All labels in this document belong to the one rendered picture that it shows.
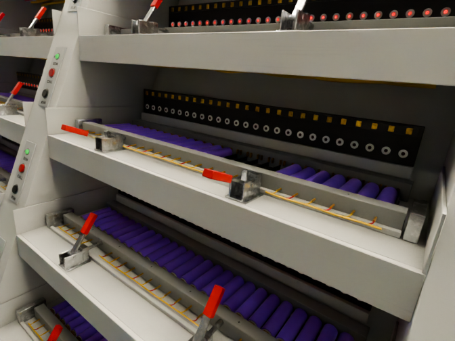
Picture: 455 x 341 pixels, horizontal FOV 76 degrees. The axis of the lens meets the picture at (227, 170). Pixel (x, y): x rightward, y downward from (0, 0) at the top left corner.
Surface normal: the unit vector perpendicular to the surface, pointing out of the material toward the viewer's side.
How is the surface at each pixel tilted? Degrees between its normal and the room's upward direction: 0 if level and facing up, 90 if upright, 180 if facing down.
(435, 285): 90
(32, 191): 90
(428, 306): 90
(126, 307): 21
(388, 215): 111
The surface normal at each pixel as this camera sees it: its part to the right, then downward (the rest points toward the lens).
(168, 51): -0.59, 0.18
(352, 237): 0.09, -0.95
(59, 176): 0.81, 0.24
